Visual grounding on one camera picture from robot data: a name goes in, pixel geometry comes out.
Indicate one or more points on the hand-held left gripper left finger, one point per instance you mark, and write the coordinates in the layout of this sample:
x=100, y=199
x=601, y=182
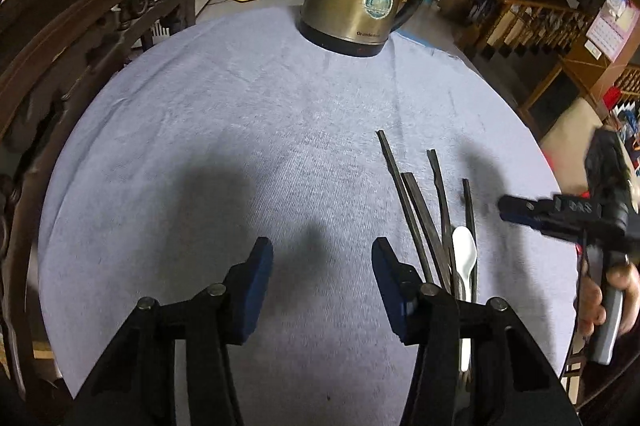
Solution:
x=257, y=276

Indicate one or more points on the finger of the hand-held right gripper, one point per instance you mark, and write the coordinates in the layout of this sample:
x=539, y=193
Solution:
x=525, y=212

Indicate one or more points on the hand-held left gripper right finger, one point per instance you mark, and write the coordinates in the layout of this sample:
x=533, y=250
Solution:
x=390, y=276

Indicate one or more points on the dark chopstick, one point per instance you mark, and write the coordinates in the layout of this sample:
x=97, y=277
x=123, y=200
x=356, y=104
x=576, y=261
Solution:
x=400, y=186
x=441, y=191
x=469, y=211
x=422, y=216

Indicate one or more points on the white plastic spoon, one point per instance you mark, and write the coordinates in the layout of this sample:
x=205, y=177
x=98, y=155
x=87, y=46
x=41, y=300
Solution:
x=464, y=251

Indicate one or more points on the person's right hand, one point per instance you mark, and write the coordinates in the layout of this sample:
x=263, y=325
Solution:
x=590, y=306

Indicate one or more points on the beige sofa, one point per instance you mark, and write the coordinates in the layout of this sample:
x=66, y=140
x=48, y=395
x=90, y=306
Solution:
x=570, y=135

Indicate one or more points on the wooden stair railing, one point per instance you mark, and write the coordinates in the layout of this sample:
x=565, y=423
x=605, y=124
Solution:
x=540, y=20

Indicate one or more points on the carved dark wooden chair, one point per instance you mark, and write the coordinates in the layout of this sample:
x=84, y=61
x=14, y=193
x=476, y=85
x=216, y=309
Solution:
x=75, y=30

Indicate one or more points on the wall calendar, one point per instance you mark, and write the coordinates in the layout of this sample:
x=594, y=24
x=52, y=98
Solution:
x=615, y=25

